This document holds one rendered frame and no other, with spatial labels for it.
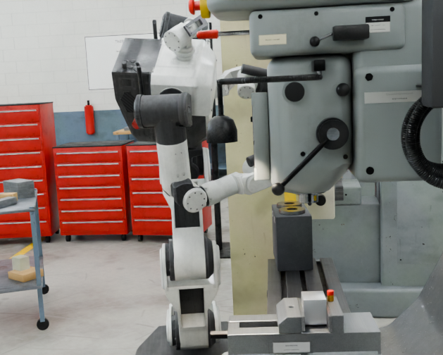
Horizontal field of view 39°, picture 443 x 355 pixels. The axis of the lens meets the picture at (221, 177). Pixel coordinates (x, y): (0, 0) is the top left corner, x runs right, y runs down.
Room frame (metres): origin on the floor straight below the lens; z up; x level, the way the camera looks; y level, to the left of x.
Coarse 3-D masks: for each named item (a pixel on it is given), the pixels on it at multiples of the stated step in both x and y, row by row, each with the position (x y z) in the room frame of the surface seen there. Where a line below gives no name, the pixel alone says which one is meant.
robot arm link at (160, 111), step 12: (144, 96) 1.77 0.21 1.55; (156, 96) 1.76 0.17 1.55; (168, 96) 1.75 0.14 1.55; (144, 108) 1.74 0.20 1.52; (156, 108) 1.74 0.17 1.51; (168, 108) 1.73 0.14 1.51; (144, 120) 1.75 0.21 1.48; (156, 120) 1.75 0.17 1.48; (168, 120) 1.74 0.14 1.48; (156, 132) 1.77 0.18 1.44; (168, 132) 1.75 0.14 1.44; (180, 132) 1.76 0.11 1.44; (168, 144) 1.76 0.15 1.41
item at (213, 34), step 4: (196, 32) 1.60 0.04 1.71; (200, 32) 1.60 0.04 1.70; (204, 32) 1.60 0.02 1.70; (208, 32) 1.60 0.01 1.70; (212, 32) 1.59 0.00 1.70; (216, 32) 1.59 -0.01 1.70; (220, 32) 1.60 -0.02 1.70; (224, 32) 1.60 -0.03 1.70; (228, 32) 1.60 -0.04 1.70; (232, 32) 1.59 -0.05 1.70; (236, 32) 1.59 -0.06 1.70; (240, 32) 1.59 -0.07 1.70; (244, 32) 1.59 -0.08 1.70; (248, 32) 1.59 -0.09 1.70; (196, 36) 1.60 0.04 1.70; (200, 36) 1.60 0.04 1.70; (204, 36) 1.60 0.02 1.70; (208, 36) 1.60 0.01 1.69; (212, 36) 1.59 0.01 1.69; (216, 36) 1.59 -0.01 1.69
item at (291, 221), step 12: (276, 204) 2.21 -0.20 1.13; (288, 204) 2.14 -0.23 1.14; (300, 204) 2.13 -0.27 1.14; (276, 216) 2.01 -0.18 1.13; (288, 216) 2.00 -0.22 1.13; (300, 216) 2.00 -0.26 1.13; (276, 228) 2.00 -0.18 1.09; (288, 228) 2.00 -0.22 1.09; (300, 228) 2.00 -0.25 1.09; (276, 240) 2.01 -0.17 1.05; (288, 240) 2.00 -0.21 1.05; (300, 240) 2.00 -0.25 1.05; (312, 240) 2.00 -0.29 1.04; (276, 252) 2.03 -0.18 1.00; (288, 252) 2.00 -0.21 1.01; (300, 252) 2.00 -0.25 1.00; (312, 252) 2.00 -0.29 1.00; (276, 264) 2.05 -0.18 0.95; (288, 264) 2.00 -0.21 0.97; (300, 264) 2.00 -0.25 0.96; (312, 264) 2.00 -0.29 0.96
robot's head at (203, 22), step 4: (200, 16) 1.89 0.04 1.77; (192, 20) 1.87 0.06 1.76; (196, 20) 1.88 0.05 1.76; (200, 20) 1.89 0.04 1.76; (204, 20) 1.90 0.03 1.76; (188, 24) 1.85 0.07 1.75; (200, 24) 1.90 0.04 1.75; (204, 24) 1.89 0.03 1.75; (184, 28) 1.85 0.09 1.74; (188, 28) 1.85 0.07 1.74; (196, 28) 1.87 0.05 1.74; (200, 28) 1.87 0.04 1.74; (188, 32) 1.84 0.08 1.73; (192, 32) 1.85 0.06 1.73
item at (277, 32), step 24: (264, 24) 1.37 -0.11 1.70; (288, 24) 1.37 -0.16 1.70; (312, 24) 1.37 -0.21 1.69; (336, 24) 1.36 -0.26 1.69; (360, 24) 1.36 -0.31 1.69; (384, 24) 1.35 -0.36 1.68; (264, 48) 1.37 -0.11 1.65; (288, 48) 1.37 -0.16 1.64; (312, 48) 1.37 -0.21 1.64; (336, 48) 1.36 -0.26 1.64; (360, 48) 1.36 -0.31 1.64; (384, 48) 1.36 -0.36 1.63
